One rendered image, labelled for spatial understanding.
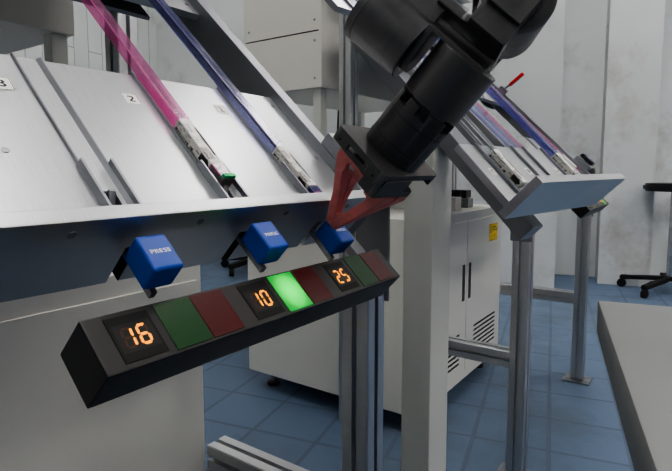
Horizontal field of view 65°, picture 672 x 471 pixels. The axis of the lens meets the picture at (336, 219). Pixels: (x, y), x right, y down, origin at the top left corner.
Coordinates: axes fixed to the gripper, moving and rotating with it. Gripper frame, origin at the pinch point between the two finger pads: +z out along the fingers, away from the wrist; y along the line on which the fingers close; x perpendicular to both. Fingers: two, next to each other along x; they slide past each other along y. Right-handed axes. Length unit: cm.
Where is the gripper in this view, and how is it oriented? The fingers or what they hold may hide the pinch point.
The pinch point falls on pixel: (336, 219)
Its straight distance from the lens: 52.9
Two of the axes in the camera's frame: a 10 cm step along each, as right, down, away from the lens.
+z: -5.7, 6.8, 4.6
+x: 5.9, 7.3, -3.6
